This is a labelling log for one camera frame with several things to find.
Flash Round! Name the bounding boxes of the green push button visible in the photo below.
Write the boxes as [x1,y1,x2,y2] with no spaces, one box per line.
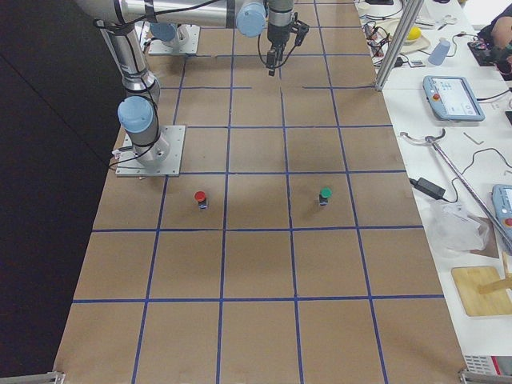
[318,187,332,206]

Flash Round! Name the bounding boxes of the red push button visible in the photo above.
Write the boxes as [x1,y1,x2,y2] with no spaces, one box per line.
[194,190,209,210]

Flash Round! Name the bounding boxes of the beige plate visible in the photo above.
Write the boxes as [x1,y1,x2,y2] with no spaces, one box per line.
[375,19,431,55]

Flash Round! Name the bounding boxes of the yellow ball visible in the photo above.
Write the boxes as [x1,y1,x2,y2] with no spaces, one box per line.
[406,26,422,42]

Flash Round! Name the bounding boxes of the metal crutch cane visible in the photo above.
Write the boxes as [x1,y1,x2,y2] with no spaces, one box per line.
[399,128,512,253]

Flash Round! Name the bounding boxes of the blue teach pendant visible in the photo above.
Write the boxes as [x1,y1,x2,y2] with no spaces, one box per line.
[422,76,485,122]
[492,184,511,239]

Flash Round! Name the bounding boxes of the black power adapter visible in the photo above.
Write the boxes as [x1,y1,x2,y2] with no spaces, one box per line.
[414,178,446,200]

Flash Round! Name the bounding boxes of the clear plastic bag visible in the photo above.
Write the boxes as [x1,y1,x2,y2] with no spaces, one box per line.
[422,200,498,258]

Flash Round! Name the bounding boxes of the aluminium frame post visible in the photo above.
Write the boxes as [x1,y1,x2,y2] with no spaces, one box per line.
[374,0,424,91]

